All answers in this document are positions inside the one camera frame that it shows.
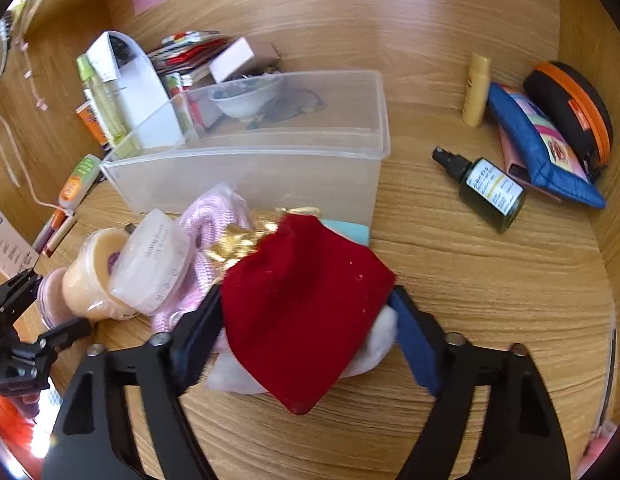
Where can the black orange zip case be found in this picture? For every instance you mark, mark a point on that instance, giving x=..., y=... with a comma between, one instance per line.
x=576, y=109

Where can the yellow green spray bottle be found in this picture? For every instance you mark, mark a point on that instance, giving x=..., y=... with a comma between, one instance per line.
x=104, y=102

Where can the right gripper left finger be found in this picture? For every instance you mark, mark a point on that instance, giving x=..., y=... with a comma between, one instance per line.
x=93, y=436

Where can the red velvet pouch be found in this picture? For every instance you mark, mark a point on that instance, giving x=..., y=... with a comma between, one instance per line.
x=297, y=309

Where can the stack of books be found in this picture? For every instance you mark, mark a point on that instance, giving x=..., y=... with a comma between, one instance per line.
x=182, y=61

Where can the dark green spray bottle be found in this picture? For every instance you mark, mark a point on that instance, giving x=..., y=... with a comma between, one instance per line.
x=486, y=189

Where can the orange sunscreen tube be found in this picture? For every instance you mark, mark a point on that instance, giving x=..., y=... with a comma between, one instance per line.
x=89, y=119

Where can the small white cardboard box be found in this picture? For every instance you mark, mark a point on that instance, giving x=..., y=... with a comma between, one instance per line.
x=243, y=56

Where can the yellow cream jar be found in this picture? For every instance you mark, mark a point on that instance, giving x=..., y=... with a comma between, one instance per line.
x=85, y=283

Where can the blue patchwork pouch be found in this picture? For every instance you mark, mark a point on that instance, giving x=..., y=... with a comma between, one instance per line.
x=550, y=162

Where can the bowl of beads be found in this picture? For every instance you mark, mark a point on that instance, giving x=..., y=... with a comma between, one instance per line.
x=244, y=99

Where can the pink round jar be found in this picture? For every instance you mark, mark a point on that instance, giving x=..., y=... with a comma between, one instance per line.
x=51, y=304

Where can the pink phone under pouch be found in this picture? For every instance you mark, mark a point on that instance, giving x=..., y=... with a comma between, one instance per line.
x=516, y=169

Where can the pens cluster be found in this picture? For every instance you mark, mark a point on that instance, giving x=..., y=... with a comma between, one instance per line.
x=53, y=232

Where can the green orange glue tube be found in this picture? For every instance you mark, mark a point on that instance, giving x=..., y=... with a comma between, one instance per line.
x=79, y=182

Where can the translucent round lidded container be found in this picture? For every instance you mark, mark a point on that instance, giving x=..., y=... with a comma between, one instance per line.
x=152, y=264

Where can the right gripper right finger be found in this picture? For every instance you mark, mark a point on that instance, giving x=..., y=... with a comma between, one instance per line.
x=521, y=436

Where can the yellow lotion tube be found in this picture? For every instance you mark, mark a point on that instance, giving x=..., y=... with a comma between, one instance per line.
x=476, y=94

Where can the clear plastic storage bin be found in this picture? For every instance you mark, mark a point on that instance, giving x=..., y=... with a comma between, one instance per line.
x=320, y=143

